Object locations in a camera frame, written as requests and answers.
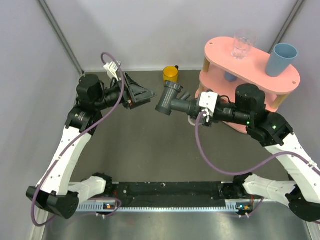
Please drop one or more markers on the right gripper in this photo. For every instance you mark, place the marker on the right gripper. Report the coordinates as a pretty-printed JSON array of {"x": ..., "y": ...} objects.
[{"x": 207, "y": 120}]

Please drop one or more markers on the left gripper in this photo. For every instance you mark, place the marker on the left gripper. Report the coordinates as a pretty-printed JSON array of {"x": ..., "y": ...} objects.
[{"x": 137, "y": 93}]

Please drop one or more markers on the grey plastic pipe fitting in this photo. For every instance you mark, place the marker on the grey plastic pipe fitting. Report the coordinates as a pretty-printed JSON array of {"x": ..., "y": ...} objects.
[{"x": 169, "y": 101}]

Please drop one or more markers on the clear trap with grey nut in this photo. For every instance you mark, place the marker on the clear trap with grey nut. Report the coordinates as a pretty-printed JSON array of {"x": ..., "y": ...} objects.
[{"x": 192, "y": 121}]

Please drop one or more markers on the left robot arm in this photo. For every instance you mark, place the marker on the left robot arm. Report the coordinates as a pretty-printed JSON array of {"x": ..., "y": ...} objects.
[{"x": 53, "y": 193}]

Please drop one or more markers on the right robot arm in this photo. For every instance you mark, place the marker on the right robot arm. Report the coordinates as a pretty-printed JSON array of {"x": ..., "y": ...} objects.
[{"x": 271, "y": 130}]

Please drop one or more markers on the yellow mug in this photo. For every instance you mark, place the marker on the yellow mug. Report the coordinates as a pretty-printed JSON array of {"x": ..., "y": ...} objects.
[{"x": 171, "y": 73}]

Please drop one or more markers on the pink three-tier shelf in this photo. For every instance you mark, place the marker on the pink three-tier shelf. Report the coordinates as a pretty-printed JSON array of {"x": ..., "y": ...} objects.
[{"x": 251, "y": 69}]

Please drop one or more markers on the clear drinking glass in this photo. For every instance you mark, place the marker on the clear drinking glass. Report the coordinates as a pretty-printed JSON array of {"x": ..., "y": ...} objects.
[{"x": 243, "y": 42}]

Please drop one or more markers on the tall blue cup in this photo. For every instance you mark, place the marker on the tall blue cup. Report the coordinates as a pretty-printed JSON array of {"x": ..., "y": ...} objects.
[{"x": 281, "y": 57}]

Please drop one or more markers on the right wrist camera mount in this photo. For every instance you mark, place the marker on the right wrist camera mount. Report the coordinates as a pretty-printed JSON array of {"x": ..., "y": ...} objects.
[{"x": 208, "y": 101}]

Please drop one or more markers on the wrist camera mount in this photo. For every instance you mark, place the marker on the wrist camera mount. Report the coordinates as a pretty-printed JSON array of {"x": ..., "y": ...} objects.
[
  {"x": 112, "y": 70},
  {"x": 208, "y": 101}
]

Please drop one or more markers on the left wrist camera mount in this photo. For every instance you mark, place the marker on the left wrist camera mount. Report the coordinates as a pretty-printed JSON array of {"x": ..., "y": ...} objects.
[{"x": 112, "y": 70}]

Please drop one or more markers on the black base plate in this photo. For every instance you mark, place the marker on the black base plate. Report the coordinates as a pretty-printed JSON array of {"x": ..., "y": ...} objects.
[{"x": 173, "y": 194}]

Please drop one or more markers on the grey slotted cable duct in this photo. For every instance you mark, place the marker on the grey slotted cable duct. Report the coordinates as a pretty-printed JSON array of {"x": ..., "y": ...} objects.
[{"x": 110, "y": 205}]

